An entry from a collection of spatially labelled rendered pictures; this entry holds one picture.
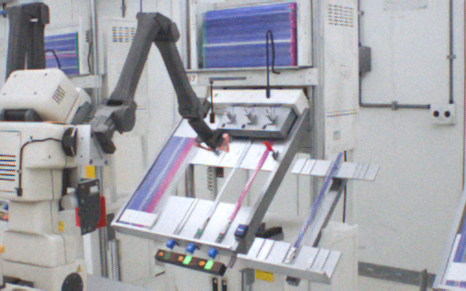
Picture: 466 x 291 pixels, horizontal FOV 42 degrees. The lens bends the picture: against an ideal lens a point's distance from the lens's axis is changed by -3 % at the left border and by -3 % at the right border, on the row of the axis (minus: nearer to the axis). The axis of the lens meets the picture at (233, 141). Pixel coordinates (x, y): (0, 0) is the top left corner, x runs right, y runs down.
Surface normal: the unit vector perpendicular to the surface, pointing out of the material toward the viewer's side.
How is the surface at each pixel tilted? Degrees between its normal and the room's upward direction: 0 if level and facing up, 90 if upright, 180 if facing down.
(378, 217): 90
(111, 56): 90
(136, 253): 90
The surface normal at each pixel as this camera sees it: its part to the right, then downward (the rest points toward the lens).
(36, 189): 0.90, 0.03
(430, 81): -0.63, 0.09
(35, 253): -0.42, -0.04
